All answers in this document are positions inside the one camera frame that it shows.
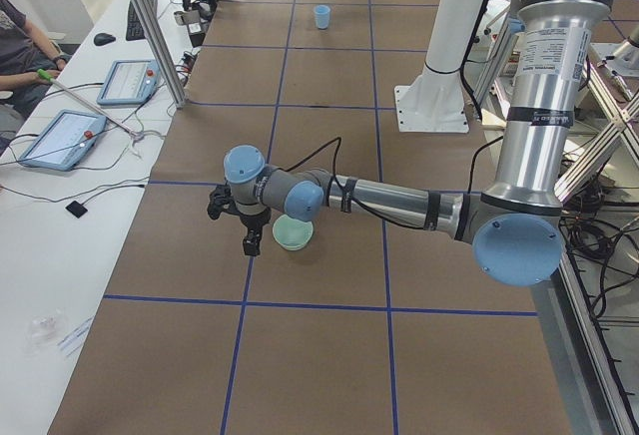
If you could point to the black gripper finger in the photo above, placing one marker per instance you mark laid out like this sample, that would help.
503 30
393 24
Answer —
252 244

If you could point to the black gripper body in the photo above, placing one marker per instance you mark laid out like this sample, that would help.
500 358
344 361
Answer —
251 220

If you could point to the green ceramic bowl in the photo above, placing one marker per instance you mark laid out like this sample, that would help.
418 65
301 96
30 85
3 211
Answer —
292 234

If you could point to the blue plastic cup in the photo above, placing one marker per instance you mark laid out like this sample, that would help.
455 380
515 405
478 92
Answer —
322 16

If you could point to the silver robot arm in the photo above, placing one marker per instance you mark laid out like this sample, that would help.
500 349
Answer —
512 226

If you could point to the metal reacher stick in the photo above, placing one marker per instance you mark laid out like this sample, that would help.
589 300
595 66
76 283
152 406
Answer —
135 135

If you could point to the small black square pad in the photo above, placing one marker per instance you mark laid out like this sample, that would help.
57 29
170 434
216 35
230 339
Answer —
76 209

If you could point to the far blue teach pendant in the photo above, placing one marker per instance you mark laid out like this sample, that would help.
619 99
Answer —
129 83

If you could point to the blue teach pendant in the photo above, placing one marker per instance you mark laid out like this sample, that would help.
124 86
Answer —
65 141
129 83

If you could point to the near blue teach pendant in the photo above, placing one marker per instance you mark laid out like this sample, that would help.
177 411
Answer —
65 141

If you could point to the clear plastic bag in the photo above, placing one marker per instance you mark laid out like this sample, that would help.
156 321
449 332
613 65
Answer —
45 330

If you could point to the black keyboard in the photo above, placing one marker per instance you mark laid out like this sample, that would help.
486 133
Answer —
134 28

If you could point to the black computer mouse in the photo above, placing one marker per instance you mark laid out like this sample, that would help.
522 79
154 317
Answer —
102 39

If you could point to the seated person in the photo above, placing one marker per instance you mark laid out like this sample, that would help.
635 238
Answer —
25 49

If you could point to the aluminium frame post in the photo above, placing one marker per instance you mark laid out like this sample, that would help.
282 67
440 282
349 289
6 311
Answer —
160 50

